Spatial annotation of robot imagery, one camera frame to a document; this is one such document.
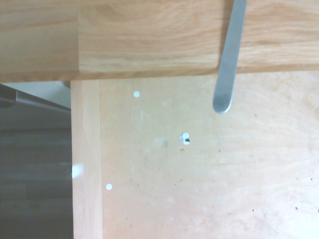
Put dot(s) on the light wooden drawer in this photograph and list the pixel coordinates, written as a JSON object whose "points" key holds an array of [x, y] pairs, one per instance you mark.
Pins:
{"points": [[199, 186]]}

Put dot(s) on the white round paper dot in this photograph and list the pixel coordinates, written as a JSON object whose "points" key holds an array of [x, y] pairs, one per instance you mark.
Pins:
{"points": [[185, 142], [136, 94], [185, 135], [180, 138], [109, 186]]}

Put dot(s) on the silver metal fork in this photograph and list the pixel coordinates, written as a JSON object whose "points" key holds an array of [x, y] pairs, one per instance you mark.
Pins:
{"points": [[228, 62]]}

